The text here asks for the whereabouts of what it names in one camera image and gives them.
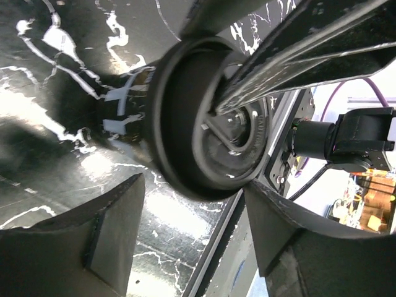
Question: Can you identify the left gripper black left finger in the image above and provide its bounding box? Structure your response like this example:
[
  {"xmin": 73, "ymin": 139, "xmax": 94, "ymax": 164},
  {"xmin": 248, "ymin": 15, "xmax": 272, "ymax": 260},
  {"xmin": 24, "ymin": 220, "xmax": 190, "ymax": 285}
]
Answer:
[{"xmin": 1, "ymin": 174, "xmax": 145, "ymax": 296}]

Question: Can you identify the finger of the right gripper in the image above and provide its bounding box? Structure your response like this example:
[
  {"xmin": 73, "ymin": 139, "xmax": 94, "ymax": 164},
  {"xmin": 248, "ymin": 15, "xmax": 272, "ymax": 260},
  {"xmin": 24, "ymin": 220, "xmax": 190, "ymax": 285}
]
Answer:
[{"xmin": 213, "ymin": 1, "xmax": 395, "ymax": 114}]

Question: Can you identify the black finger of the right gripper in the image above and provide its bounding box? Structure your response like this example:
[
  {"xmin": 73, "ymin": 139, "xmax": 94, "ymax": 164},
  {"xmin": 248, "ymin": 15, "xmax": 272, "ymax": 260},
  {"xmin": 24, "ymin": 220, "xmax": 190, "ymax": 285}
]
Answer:
[{"xmin": 179, "ymin": 0, "xmax": 269, "ymax": 39}]

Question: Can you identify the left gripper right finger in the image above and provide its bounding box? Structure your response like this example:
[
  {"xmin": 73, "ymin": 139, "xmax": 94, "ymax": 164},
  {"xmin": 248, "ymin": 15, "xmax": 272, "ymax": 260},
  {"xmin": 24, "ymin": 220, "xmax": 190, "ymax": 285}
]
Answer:
[{"xmin": 244, "ymin": 180, "xmax": 395, "ymax": 296}]

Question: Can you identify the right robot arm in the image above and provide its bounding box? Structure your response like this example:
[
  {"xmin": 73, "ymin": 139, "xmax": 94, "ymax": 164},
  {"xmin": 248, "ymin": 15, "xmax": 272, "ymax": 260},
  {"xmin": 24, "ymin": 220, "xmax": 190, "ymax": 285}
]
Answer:
[{"xmin": 168, "ymin": 1, "xmax": 395, "ymax": 200}]

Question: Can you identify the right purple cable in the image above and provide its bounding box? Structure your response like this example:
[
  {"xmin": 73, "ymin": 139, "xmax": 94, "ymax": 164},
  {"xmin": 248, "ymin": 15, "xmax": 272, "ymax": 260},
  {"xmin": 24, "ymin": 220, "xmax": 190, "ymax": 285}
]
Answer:
[{"xmin": 320, "ymin": 77, "xmax": 391, "ymax": 123}]

